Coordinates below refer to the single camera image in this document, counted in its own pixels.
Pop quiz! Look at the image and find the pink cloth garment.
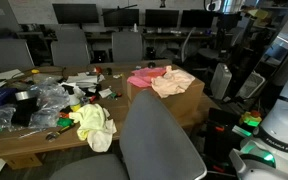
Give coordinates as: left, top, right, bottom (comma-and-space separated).
127, 67, 166, 88

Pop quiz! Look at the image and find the peach cloth garment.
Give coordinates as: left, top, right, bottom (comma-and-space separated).
151, 66, 195, 98

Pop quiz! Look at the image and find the large cardboard box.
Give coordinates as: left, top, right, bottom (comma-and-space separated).
123, 65, 205, 117

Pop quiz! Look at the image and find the grey chair across table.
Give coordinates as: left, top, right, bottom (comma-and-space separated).
112, 32, 143, 63
51, 41, 90, 66

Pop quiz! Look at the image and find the grey office chair near robot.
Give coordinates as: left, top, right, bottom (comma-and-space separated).
50, 90, 207, 180

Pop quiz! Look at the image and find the grey chair far left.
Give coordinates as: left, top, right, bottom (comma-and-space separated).
0, 39, 34, 71

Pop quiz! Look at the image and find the yellow and white cloth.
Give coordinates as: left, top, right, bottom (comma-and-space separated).
69, 104, 117, 152

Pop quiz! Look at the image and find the stack of white papers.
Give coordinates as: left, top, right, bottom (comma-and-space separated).
66, 73, 98, 88

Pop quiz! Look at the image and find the white spray bottle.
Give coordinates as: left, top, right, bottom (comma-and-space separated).
69, 94, 81, 112

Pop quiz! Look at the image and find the black computer monitor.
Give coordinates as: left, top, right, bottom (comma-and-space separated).
102, 8, 139, 27
53, 4, 99, 24
145, 9, 179, 28
180, 10, 214, 28

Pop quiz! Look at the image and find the white space heater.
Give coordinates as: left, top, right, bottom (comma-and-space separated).
210, 63, 232, 100

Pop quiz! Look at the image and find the clear plastic bag pile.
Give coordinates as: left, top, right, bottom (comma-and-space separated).
0, 78, 69, 131

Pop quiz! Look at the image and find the silver duct tape roll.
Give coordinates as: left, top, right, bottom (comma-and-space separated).
15, 90, 36, 101

